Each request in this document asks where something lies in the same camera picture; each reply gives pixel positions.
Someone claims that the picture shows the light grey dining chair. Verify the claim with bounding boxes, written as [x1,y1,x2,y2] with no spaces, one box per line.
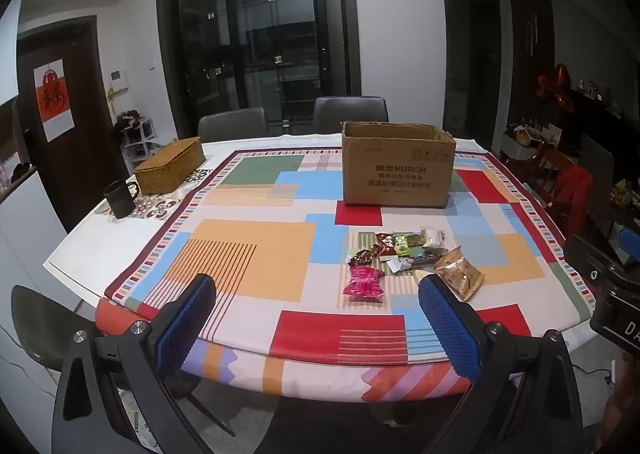
[197,107,268,143]

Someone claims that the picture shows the brown cardboard box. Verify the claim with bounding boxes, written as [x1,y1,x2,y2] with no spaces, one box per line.
[341,121,457,209]

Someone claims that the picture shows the dark cabinet with handles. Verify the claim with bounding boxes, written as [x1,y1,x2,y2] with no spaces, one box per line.
[507,0,556,135]

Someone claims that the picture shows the red cloth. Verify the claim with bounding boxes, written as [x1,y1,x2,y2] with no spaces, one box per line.
[555,164,596,235]

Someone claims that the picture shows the dark interior door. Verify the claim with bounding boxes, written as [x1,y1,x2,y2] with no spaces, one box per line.
[470,0,501,139]

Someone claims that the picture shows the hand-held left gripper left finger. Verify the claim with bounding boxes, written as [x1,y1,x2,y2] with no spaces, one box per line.
[51,273,236,454]

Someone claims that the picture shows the dark grey dining chair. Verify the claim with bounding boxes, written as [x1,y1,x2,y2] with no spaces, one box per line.
[312,96,389,135]

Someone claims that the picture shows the white side table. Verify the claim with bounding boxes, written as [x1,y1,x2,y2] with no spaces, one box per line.
[500,131,546,165]

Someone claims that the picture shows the grey upholstered chair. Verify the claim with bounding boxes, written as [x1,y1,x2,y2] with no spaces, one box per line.
[580,134,616,219]

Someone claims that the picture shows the black mug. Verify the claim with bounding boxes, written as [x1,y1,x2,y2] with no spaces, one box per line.
[102,179,141,219]

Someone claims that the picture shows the red foil balloon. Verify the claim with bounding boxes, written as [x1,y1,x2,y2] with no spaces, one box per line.
[537,64,576,112]

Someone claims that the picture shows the dark wooden door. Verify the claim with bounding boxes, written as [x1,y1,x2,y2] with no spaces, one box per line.
[15,16,131,235]

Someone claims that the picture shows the brown wooden chair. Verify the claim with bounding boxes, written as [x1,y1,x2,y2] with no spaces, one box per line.
[530,141,596,235]

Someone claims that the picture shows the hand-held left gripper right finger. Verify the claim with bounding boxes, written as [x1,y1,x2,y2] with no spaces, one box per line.
[417,274,586,454]

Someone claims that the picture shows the pale cracker packet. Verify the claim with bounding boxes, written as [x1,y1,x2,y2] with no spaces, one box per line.
[421,227,447,251]

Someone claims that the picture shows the red white snack packet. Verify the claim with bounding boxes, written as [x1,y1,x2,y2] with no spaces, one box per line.
[375,232,398,261]

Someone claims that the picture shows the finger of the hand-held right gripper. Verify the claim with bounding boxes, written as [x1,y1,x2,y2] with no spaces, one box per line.
[617,226,640,267]
[565,233,624,303]

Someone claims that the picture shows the red wall poster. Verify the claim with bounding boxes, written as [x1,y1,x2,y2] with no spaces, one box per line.
[34,58,76,143]

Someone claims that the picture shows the floral table runner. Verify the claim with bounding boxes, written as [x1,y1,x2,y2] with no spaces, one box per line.
[92,166,221,219]

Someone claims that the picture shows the woven rattan box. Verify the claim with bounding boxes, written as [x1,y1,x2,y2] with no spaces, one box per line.
[134,136,206,196]

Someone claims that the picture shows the black sliding glass door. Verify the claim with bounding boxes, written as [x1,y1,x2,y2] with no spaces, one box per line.
[156,0,361,139]

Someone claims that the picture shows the black plastic chair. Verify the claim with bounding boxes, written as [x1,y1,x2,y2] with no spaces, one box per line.
[11,284,236,437]

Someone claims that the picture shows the pink candy packet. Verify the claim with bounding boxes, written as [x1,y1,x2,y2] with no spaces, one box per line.
[342,265,385,302]

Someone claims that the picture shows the gold foil snack bag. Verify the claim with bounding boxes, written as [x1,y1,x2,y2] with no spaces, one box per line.
[433,246,486,303]

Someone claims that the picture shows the dark brown candy packet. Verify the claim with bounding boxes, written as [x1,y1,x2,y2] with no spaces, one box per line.
[348,243,382,267]

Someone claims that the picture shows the white shoe rack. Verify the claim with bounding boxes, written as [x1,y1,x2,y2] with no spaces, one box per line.
[122,116,158,162]

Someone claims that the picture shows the dark shoes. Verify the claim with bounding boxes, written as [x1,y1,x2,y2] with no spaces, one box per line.
[116,110,146,132]

